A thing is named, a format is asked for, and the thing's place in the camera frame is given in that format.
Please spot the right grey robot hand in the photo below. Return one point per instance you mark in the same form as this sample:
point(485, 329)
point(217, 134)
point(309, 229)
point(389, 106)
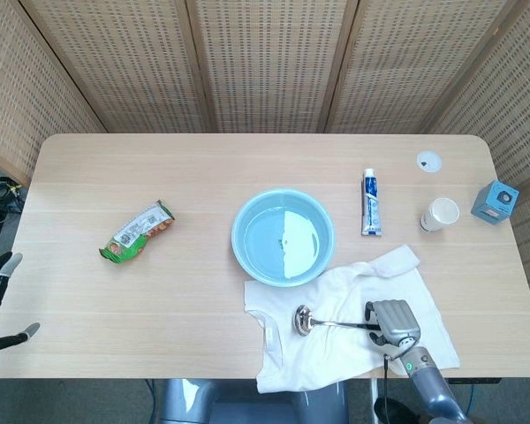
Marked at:
point(395, 320)

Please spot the silver metal ladle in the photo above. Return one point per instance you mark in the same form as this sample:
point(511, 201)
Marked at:
point(304, 319)

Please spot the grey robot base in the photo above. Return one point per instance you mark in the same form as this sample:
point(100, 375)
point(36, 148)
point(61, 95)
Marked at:
point(256, 402)

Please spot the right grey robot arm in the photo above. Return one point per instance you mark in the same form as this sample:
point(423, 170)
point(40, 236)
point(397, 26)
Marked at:
point(428, 384)

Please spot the white t-shirt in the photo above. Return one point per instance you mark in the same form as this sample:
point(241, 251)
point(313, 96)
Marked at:
point(335, 353)

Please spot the light blue plastic bowl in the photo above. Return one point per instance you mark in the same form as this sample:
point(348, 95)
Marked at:
point(265, 238)

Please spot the white table leg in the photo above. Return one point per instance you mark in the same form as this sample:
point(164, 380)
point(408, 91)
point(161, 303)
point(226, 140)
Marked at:
point(374, 397)

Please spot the black table control panel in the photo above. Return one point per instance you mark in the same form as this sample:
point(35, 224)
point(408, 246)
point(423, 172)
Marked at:
point(472, 380)

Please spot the white paper cup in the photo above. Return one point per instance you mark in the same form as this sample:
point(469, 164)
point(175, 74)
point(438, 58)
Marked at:
point(439, 214)

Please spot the blue white toothpaste tube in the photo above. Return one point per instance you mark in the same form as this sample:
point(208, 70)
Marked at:
point(371, 207)

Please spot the small blue box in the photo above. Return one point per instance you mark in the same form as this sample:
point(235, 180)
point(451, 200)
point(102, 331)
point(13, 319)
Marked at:
point(494, 203)

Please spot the green snack packet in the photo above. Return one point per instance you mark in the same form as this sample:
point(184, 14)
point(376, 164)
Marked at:
point(134, 234)

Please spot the white round cup lid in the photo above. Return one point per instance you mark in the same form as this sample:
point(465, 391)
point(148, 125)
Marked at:
point(430, 159)

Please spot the woven wooden screen panel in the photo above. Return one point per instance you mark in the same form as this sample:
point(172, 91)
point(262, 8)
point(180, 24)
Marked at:
point(525, 110)
point(269, 66)
point(115, 66)
point(9, 88)
point(402, 66)

